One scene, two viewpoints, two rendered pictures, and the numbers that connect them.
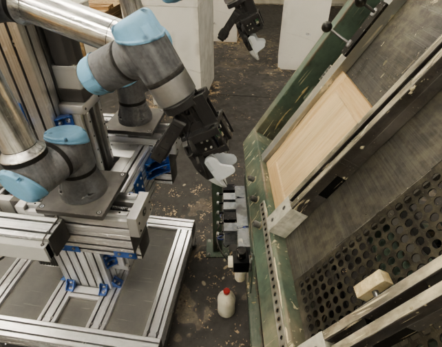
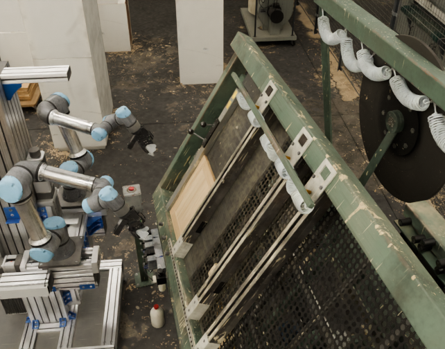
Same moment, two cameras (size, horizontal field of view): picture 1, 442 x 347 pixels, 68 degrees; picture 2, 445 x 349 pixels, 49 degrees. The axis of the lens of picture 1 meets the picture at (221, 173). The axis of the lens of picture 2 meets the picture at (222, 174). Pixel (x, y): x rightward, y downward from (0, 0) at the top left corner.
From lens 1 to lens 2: 1.84 m
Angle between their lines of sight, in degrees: 11
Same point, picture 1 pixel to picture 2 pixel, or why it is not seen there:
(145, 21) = (111, 193)
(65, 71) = (41, 184)
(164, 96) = (119, 213)
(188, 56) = (86, 100)
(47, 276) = (12, 323)
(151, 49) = (114, 201)
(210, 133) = (137, 222)
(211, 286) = (143, 308)
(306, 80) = (188, 152)
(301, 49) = (201, 64)
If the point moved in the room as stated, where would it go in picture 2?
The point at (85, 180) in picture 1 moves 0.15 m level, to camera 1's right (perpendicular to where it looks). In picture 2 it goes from (66, 245) to (93, 241)
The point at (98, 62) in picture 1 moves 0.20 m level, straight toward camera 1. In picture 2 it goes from (93, 204) to (110, 229)
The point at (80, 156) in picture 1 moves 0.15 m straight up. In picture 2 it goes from (64, 233) to (58, 212)
